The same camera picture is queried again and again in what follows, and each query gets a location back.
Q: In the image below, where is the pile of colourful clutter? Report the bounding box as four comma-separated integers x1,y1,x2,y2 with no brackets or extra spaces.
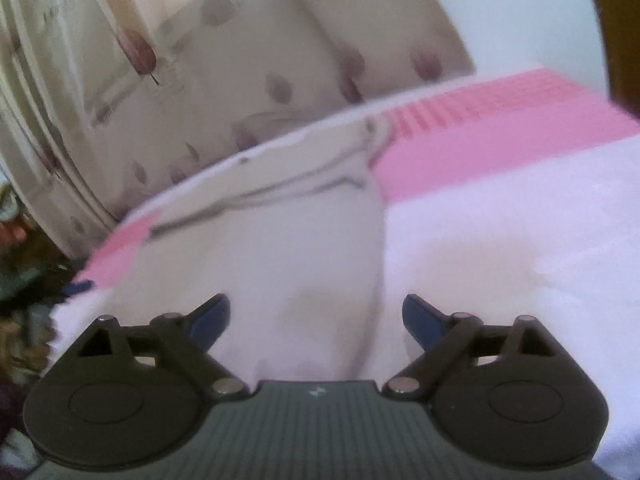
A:
0,182,88,466

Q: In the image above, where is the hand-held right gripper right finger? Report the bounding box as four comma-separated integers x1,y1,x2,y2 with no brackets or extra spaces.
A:
382,294,566,401

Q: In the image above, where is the cream floral print curtain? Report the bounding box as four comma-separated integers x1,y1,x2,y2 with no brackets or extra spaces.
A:
0,0,476,261

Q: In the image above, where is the white knit garment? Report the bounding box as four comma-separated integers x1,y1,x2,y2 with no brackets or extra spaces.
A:
52,110,395,383

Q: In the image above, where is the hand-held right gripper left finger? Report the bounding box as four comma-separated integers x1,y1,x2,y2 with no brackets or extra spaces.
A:
65,292,251,401

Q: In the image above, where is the dark brown wooden board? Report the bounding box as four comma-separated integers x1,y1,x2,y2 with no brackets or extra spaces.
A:
582,0,640,121

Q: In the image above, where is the pink and white checked bedsheet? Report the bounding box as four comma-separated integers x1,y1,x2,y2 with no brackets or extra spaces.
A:
52,65,640,480

